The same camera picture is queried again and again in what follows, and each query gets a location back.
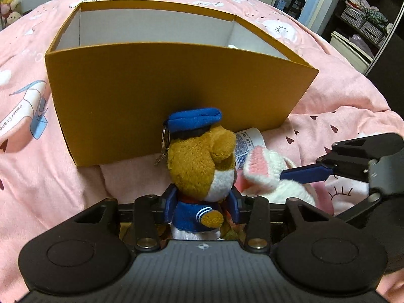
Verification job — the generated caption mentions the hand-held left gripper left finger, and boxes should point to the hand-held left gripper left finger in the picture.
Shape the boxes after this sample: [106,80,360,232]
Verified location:
[74,186,176,250]

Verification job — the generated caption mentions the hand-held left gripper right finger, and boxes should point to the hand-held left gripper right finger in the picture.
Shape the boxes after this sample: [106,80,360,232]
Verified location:
[228,189,332,249]

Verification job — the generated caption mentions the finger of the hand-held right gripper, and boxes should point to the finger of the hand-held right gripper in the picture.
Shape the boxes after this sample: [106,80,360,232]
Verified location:
[280,133,404,185]
[336,192,384,228]

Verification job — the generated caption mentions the white crocheted bunny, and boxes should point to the white crocheted bunny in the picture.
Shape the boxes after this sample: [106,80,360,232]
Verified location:
[241,145,316,209]

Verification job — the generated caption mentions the brown bear plush blue uniform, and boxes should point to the brown bear plush blue uniform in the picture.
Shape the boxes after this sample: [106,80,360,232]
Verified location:
[154,108,242,241]

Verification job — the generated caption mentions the white printed tube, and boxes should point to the white printed tube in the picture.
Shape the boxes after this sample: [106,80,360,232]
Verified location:
[235,128,266,169]

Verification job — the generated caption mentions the orange cardboard box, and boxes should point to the orange cardboard box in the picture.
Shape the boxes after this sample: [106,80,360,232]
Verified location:
[44,0,320,167]

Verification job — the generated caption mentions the pink printed blanket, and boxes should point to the pink printed blanket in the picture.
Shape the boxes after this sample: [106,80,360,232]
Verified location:
[0,0,404,303]

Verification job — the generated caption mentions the white storage box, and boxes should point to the white storage box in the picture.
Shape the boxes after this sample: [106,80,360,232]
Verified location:
[331,31,375,74]

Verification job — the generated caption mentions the checked storage bin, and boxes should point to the checked storage bin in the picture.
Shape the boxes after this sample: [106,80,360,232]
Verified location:
[360,19,389,44]
[341,5,367,28]

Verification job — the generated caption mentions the dark chair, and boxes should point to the dark chair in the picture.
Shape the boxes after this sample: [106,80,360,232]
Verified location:
[289,0,309,17]

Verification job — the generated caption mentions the dark shelf unit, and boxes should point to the dark shelf unit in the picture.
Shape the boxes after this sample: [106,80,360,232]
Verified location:
[325,0,404,77]

